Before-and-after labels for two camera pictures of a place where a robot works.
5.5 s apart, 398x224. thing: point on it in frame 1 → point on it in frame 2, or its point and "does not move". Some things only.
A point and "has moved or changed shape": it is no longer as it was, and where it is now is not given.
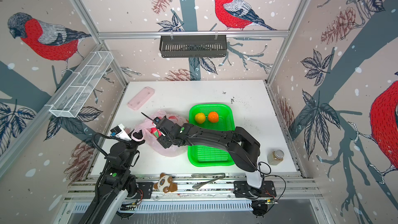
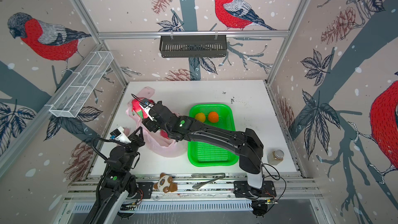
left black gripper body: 131,148 does not move
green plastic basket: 204,156 does not move
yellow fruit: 200,117 does not move
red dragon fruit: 157,133 has moved or changed shape
